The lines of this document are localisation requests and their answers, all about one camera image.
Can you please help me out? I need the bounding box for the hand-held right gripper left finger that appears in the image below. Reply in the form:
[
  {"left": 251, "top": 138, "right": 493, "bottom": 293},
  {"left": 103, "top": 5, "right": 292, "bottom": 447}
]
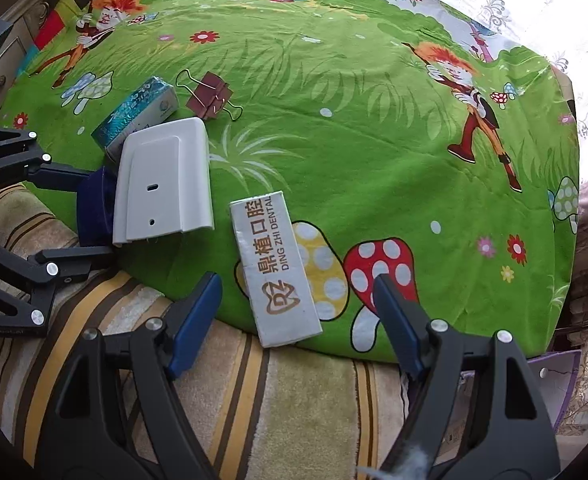
[{"left": 34, "top": 271, "right": 224, "bottom": 480}]

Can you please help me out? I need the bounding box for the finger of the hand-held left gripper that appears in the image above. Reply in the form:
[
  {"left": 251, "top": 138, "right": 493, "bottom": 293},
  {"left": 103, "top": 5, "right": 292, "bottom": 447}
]
[
  {"left": 0, "top": 171, "right": 119, "bottom": 338},
  {"left": 0, "top": 124, "right": 102, "bottom": 192}
]

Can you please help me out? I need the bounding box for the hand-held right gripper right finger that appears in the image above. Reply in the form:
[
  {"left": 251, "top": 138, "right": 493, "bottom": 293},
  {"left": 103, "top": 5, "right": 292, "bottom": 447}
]
[{"left": 371, "top": 274, "right": 561, "bottom": 480}]

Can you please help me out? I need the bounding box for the white plastic cover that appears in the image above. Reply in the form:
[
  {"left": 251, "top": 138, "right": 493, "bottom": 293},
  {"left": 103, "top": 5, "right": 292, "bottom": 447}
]
[{"left": 111, "top": 116, "right": 214, "bottom": 247}]

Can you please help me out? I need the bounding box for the long white gold-print box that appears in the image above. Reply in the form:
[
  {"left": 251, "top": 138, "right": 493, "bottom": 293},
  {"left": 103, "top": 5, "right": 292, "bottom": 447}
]
[{"left": 229, "top": 191, "right": 323, "bottom": 348}]

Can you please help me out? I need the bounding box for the purple cardboard box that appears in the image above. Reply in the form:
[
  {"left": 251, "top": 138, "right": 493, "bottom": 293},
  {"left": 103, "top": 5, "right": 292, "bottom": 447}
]
[{"left": 409, "top": 350, "right": 582, "bottom": 461}]

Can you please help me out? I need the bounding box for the teal patterned carton box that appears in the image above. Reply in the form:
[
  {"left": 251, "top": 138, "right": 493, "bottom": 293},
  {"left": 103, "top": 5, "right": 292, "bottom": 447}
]
[{"left": 91, "top": 76, "right": 179, "bottom": 161}]

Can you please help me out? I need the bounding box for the beige striped blanket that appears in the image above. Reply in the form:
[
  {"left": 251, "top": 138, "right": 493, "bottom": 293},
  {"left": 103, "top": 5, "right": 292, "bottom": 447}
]
[{"left": 0, "top": 180, "right": 415, "bottom": 480}]

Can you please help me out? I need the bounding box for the wooden drawer cabinet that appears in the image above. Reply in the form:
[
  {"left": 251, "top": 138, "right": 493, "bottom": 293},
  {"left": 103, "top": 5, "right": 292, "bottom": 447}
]
[{"left": 0, "top": 0, "right": 60, "bottom": 116}]

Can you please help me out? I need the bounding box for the brown binder clip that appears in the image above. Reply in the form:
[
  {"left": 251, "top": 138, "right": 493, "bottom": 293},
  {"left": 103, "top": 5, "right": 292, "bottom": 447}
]
[
  {"left": 185, "top": 90, "right": 245, "bottom": 122},
  {"left": 175, "top": 70, "right": 233, "bottom": 106}
]

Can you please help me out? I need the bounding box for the printed green cartoon blanket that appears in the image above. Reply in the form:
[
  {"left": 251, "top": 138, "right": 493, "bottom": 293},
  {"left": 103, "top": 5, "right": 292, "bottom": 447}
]
[{"left": 9, "top": 0, "right": 582, "bottom": 363}]

